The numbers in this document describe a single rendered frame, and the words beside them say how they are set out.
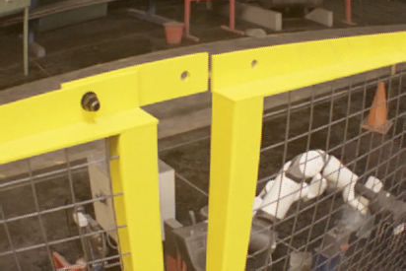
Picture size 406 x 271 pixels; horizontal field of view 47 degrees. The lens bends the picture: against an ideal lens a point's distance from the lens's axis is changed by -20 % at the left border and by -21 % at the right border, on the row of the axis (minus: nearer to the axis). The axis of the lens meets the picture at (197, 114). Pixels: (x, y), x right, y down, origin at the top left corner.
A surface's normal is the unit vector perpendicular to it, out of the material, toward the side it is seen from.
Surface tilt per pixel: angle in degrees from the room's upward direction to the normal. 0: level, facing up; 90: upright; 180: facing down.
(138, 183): 90
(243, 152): 90
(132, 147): 90
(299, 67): 90
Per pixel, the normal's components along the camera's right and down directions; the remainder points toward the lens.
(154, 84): 0.58, 0.32
